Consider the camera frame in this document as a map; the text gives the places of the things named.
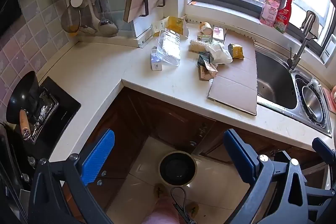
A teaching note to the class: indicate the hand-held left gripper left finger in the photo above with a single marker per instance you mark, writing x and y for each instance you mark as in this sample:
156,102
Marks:
98,158

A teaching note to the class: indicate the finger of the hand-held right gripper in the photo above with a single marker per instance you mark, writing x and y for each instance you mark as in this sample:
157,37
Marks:
324,149
321,200

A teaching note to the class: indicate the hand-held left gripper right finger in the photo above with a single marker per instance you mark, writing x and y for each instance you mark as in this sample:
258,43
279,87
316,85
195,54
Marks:
240,154

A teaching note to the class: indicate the round trash bin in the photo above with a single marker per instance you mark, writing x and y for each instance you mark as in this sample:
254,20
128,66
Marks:
178,169

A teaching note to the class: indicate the brown packet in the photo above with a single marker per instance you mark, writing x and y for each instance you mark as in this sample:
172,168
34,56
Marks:
208,72

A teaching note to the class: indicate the dark green packet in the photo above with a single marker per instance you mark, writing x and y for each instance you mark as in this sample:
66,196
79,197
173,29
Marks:
203,58

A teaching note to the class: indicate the white plastic bag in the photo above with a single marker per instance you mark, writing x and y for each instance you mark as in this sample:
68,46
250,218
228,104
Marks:
219,53

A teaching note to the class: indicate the yellow packet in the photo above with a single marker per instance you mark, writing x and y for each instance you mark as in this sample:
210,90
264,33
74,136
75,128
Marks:
236,51

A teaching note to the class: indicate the small white blue box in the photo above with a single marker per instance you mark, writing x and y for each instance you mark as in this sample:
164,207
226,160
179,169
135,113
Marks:
156,61

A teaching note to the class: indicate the beige ribbed wrapper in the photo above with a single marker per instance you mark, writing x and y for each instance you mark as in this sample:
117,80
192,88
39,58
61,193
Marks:
199,46

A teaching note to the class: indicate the pink box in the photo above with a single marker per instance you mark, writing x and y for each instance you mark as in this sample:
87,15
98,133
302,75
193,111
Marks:
219,34

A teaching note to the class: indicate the clear plastic bottle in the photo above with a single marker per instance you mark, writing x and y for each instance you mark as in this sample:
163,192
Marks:
169,48

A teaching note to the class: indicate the orange paper cup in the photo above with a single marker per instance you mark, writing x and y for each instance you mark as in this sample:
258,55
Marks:
205,27

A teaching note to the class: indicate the yellow carton box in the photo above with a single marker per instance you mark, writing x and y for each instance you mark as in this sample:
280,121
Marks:
176,24

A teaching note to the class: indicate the steel bowl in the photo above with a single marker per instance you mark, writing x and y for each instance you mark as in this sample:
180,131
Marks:
312,106

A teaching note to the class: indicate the pink holder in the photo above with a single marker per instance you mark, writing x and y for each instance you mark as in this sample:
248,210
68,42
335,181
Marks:
331,95

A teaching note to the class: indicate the black gas stove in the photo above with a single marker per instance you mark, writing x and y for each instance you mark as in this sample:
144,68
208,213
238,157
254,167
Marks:
67,107

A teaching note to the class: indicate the flat cardboard sheet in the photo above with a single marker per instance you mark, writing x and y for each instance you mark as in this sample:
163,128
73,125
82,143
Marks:
236,85

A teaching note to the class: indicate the person's pink pants leg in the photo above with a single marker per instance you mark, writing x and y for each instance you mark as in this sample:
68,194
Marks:
160,213

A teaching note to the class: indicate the stainless steel sink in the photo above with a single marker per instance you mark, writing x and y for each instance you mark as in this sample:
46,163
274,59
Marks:
275,77

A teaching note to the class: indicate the steel faucet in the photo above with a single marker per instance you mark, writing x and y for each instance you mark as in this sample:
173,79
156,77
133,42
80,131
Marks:
299,50

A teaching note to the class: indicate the red spray bottle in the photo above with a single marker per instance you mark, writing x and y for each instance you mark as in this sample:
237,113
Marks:
284,14

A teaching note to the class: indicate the metal mesh strainer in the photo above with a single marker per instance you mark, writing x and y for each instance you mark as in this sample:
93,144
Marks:
68,20

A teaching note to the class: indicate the pink detergent bottle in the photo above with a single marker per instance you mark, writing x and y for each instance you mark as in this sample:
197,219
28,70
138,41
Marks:
269,10

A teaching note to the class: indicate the white wall socket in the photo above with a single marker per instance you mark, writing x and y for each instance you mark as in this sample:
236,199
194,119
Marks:
329,48

